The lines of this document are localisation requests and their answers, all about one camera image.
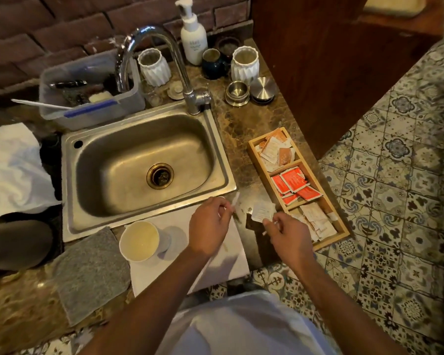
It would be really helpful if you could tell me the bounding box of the brass sink drain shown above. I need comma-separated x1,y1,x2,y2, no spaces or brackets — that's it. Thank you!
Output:
147,163,174,190

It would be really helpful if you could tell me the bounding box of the person's left hand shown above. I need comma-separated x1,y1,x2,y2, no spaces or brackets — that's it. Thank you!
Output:
188,196,237,257

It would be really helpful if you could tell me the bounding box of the torn white packet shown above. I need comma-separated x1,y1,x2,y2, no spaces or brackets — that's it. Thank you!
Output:
251,201,278,224

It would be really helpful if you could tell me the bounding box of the small round metal disc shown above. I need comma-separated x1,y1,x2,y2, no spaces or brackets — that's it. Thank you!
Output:
167,81,185,101

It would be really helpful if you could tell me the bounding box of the wooden organizer tray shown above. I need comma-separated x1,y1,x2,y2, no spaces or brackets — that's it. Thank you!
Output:
247,126,351,252

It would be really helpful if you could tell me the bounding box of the white ribbed ceramic cup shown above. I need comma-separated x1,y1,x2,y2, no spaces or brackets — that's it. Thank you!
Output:
138,48,172,88
231,46,260,85

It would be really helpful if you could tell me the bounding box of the white plastic stick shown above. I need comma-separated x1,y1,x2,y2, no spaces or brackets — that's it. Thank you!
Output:
11,99,73,110

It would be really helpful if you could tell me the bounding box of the dark blue mug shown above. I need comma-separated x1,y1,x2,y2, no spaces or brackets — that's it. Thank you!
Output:
202,48,230,80

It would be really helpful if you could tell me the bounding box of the white pump bottle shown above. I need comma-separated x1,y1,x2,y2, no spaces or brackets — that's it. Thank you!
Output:
175,0,208,66

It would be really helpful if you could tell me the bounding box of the beige pad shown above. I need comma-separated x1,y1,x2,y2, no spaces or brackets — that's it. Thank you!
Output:
363,0,428,17

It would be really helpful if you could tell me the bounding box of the stainless steel sink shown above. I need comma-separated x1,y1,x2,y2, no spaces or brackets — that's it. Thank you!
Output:
61,101,238,242

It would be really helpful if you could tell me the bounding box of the clear plastic container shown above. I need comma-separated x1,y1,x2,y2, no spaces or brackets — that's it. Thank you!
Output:
39,50,146,131

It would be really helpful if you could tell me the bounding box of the person's right forearm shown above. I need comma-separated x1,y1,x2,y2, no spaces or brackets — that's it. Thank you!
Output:
290,255,407,355

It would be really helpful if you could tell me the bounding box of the person's right hand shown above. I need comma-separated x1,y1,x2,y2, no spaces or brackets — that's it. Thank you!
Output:
263,212,320,269

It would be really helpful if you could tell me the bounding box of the white crumpled cloth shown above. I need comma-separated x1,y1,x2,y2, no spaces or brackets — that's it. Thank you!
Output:
0,123,61,226

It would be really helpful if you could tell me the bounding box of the dark round bowl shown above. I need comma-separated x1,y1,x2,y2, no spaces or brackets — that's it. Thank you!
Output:
215,36,242,63

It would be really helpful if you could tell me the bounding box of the black pen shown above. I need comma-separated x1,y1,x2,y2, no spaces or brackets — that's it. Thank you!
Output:
49,80,88,89

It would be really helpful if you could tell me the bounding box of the grey felt cloth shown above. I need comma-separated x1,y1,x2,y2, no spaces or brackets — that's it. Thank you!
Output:
52,226,132,327

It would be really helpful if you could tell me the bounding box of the small clear glass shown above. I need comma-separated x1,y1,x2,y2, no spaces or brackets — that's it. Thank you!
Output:
142,81,163,107

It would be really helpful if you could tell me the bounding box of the round steel lid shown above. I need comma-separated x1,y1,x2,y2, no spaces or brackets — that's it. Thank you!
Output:
250,77,275,105

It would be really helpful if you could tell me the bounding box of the dark wooden cabinet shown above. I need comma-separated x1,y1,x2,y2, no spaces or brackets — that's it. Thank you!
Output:
250,0,444,160

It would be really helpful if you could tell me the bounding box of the chrome curved faucet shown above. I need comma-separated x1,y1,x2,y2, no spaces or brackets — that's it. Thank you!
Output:
115,26,212,116

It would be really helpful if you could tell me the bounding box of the white paper towel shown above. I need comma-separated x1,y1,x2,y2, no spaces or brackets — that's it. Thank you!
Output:
128,203,251,298

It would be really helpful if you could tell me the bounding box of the small steel cup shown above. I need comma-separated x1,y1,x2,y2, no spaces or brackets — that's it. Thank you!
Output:
225,81,251,107

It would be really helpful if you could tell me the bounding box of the person's white apron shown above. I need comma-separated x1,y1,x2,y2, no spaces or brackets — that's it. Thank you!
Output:
155,290,337,355

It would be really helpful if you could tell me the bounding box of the grey rounded bin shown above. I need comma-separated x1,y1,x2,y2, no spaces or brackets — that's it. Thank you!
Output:
0,220,54,272

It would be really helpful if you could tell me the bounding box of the pile of white sachets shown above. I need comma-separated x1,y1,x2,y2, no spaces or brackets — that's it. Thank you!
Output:
289,202,339,242

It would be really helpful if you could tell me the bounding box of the pile of brown sachets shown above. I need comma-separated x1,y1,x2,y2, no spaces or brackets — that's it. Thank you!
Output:
255,128,296,172

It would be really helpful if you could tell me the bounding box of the pile of red sachets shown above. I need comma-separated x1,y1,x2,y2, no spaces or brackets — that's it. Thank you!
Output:
271,167,323,207

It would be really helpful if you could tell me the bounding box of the person's left forearm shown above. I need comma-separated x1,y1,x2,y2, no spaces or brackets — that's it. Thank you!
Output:
78,248,216,355

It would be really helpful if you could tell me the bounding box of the white paper cup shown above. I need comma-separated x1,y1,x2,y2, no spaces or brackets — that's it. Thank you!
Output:
119,220,171,264

